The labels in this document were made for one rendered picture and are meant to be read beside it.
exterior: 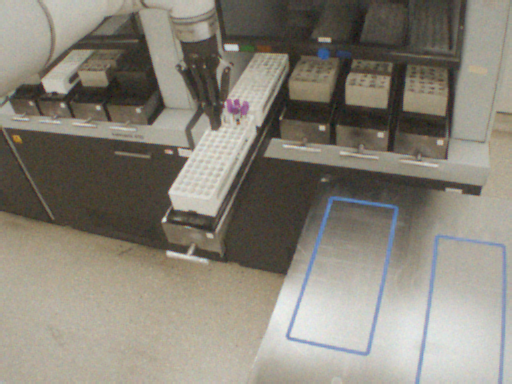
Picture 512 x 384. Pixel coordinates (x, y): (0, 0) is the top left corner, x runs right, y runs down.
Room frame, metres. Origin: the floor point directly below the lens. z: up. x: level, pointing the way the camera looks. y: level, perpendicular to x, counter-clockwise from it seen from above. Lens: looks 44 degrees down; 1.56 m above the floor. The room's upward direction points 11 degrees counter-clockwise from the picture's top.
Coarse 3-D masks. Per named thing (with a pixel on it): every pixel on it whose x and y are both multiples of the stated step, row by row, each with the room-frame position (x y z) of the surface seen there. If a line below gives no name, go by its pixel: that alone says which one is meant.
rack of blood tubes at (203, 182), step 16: (208, 128) 0.96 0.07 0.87; (224, 128) 0.95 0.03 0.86; (240, 128) 0.94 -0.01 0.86; (208, 144) 0.90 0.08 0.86; (224, 144) 0.89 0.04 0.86; (240, 144) 0.88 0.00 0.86; (192, 160) 0.86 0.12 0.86; (208, 160) 0.84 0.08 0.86; (224, 160) 0.84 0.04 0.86; (240, 160) 0.86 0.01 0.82; (192, 176) 0.80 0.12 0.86; (208, 176) 0.80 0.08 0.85; (224, 176) 0.78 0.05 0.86; (176, 192) 0.75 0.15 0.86; (192, 192) 0.75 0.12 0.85; (208, 192) 0.74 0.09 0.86; (224, 192) 0.77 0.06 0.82; (176, 208) 0.75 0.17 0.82; (192, 208) 0.73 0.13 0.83; (208, 208) 0.71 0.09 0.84
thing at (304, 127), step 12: (348, 60) 1.27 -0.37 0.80; (348, 72) 1.22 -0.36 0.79; (336, 96) 1.08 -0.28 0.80; (288, 108) 1.05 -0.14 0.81; (336, 108) 1.05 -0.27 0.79; (288, 120) 1.01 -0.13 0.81; (300, 120) 1.00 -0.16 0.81; (312, 120) 0.99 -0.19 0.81; (324, 120) 0.97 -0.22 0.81; (288, 132) 1.01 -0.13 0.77; (300, 132) 1.00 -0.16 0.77; (312, 132) 0.98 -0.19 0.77; (324, 132) 0.97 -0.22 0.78; (288, 144) 0.98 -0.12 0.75; (324, 144) 0.97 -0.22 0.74
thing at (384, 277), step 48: (336, 192) 0.71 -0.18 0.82; (384, 192) 0.68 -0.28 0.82; (432, 192) 0.65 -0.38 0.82; (336, 240) 0.58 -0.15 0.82; (384, 240) 0.56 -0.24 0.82; (432, 240) 0.53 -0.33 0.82; (480, 240) 0.50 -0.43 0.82; (288, 288) 0.49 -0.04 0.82; (336, 288) 0.47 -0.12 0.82; (384, 288) 0.45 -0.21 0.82; (432, 288) 0.43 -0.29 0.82; (480, 288) 0.40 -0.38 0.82; (288, 336) 0.39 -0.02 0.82; (336, 336) 0.38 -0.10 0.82; (384, 336) 0.36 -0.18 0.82; (432, 336) 0.33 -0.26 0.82; (480, 336) 0.31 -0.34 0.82
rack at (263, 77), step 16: (256, 64) 1.23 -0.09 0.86; (272, 64) 1.21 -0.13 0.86; (288, 64) 1.25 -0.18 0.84; (240, 80) 1.15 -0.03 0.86; (256, 80) 1.15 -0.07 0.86; (272, 80) 1.12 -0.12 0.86; (240, 96) 1.08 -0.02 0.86; (256, 96) 1.06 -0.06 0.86; (272, 96) 1.10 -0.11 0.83; (256, 112) 1.00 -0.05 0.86
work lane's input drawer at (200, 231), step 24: (288, 72) 1.23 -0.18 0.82; (264, 120) 1.01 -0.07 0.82; (264, 144) 0.96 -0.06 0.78; (240, 168) 0.85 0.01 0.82; (240, 192) 0.80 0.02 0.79; (168, 216) 0.73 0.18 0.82; (192, 216) 0.72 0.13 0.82; (216, 216) 0.71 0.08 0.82; (192, 240) 0.70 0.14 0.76; (216, 240) 0.67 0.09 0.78
